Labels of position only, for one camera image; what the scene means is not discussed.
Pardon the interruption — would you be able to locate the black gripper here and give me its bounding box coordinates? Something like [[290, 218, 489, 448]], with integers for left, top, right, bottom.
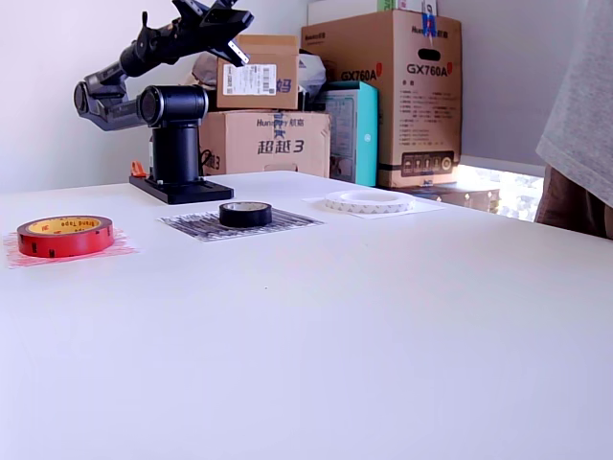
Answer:
[[179, 7, 255, 68]]

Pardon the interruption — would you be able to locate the small black tape roll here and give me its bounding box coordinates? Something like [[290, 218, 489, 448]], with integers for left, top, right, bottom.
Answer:
[[218, 200, 273, 229]]

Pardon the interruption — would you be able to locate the white tape roll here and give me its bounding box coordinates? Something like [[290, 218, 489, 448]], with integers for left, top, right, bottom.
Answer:
[[324, 189, 416, 214]]

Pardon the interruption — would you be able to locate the red tape roll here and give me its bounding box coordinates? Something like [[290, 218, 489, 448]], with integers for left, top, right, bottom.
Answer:
[[16, 215, 115, 259]]

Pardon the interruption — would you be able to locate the gray crumpled bag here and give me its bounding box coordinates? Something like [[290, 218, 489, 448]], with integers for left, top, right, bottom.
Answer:
[[191, 52, 219, 87]]

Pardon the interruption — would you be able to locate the cardboard box with shipping label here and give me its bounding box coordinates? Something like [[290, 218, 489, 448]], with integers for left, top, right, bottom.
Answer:
[[216, 34, 301, 110]]

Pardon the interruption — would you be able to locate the white gray plastic bag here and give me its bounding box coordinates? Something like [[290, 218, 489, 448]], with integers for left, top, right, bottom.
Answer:
[[297, 47, 328, 95]]

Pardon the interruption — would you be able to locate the cardboard box with blue print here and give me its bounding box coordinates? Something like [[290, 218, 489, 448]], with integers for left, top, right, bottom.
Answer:
[[198, 110, 332, 179]]

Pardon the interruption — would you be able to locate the white green box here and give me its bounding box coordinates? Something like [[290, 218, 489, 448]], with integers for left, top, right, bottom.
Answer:
[[306, 0, 440, 28]]

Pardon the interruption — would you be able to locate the teal box with white print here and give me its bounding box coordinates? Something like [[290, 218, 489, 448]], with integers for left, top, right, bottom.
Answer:
[[319, 80, 379, 188]]

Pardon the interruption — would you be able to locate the black scribbled paper sheet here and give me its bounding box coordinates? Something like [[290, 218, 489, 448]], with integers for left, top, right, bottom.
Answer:
[[157, 208, 326, 243]]

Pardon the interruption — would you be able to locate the GX760A cardboard box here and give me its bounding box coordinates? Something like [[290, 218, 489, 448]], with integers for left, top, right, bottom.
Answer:
[[300, 9, 464, 190]]

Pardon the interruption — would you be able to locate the red scribbled paper sheet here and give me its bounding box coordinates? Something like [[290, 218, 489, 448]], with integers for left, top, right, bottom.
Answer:
[[2, 227, 143, 269]]

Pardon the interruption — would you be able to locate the blank white paper sheet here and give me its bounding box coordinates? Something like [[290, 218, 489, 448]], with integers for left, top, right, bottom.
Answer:
[[301, 191, 446, 220]]

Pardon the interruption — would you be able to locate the person in gray shirt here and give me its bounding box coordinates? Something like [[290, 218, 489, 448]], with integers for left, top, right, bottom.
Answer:
[[534, 0, 613, 240]]

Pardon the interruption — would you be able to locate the wrist camera board on bracket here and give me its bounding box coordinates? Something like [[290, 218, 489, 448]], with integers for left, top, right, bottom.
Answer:
[[170, 0, 238, 23]]

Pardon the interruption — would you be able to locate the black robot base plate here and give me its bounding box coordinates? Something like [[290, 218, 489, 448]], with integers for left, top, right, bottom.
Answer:
[[128, 172, 235, 206]]

